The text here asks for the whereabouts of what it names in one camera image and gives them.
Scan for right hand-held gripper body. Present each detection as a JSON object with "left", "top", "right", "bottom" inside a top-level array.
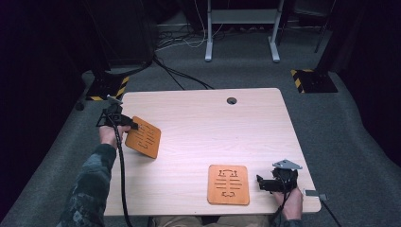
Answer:
[{"left": 270, "top": 158, "right": 304, "bottom": 194}]

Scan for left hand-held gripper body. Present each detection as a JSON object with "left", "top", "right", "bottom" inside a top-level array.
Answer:
[{"left": 101, "top": 95, "right": 133, "bottom": 128}]

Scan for orange leather mat with cutouts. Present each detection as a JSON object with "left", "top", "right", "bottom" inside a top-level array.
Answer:
[
  {"left": 206, "top": 164, "right": 251, "bottom": 206},
  {"left": 124, "top": 115, "right": 163, "bottom": 160}
]

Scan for person's left hand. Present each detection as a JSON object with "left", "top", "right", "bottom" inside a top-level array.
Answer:
[{"left": 98, "top": 124, "right": 131, "bottom": 149}]

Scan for person's right hand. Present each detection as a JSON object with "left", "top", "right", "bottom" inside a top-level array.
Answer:
[{"left": 271, "top": 186, "right": 305, "bottom": 221}]

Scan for black stand base hazard tape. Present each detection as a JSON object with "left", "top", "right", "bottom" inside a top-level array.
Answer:
[
  {"left": 289, "top": 68, "right": 339, "bottom": 95},
  {"left": 85, "top": 74, "right": 131, "bottom": 102}
]

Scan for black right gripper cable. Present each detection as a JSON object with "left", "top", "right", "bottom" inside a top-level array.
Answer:
[{"left": 270, "top": 188, "right": 293, "bottom": 227}]

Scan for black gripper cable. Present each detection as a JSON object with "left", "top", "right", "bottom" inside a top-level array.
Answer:
[
  {"left": 107, "top": 113, "right": 134, "bottom": 227},
  {"left": 270, "top": 188, "right": 293, "bottom": 227}
]

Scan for grey table clamp with cable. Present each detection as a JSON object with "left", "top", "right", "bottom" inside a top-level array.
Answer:
[{"left": 303, "top": 188, "right": 343, "bottom": 227}]

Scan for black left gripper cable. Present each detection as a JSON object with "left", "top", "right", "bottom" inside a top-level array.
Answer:
[{"left": 107, "top": 113, "right": 134, "bottom": 227}]

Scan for black floor cables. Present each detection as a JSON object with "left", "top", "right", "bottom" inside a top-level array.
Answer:
[{"left": 152, "top": 56, "right": 216, "bottom": 91}]

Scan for white floor cables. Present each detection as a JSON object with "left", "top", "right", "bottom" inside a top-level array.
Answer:
[{"left": 155, "top": 0, "right": 225, "bottom": 52}]

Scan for white metal desk frame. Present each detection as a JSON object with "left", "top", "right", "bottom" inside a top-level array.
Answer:
[{"left": 204, "top": 0, "right": 286, "bottom": 63}]

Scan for black upright stand post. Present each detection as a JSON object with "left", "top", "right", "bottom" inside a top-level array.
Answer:
[{"left": 315, "top": 0, "right": 368, "bottom": 73}]

